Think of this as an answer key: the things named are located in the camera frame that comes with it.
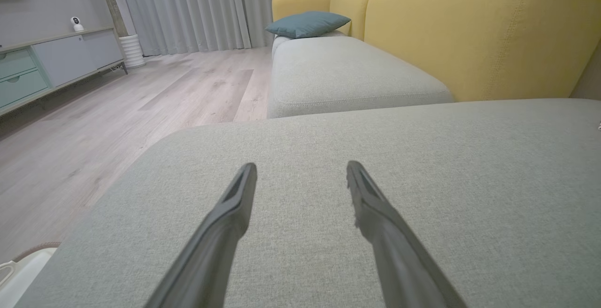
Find yellow sofa backrest cushion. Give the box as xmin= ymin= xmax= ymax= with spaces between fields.
xmin=330 ymin=0 xmax=378 ymax=41
xmin=364 ymin=0 xmax=601 ymax=102
xmin=271 ymin=0 xmax=339 ymax=23

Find large grey sofa chaise seat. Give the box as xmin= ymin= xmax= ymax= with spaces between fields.
xmin=14 ymin=98 xmax=601 ymax=308

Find white ribbed plant pot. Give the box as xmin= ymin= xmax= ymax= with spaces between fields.
xmin=118 ymin=34 xmax=146 ymax=69

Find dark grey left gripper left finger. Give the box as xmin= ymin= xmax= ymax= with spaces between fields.
xmin=145 ymin=162 xmax=258 ymax=308

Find grey sofa seat cushion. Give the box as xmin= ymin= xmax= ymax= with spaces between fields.
xmin=271 ymin=30 xmax=349 ymax=61
xmin=267 ymin=36 xmax=454 ymax=119

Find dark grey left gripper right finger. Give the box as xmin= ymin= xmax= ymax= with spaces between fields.
xmin=347 ymin=160 xmax=468 ymax=308

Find teal throw pillow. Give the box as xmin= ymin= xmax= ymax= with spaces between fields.
xmin=265 ymin=11 xmax=352 ymax=40

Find grey pleated curtains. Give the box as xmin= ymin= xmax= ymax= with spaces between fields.
xmin=104 ymin=0 xmax=344 ymax=57

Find grey green tv cabinet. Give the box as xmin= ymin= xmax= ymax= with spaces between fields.
xmin=0 ymin=27 xmax=129 ymax=117

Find white laundry basket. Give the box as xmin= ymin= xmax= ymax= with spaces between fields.
xmin=0 ymin=241 xmax=62 ymax=308

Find indoor tree plant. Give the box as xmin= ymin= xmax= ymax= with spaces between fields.
xmin=95 ymin=0 xmax=129 ymax=38

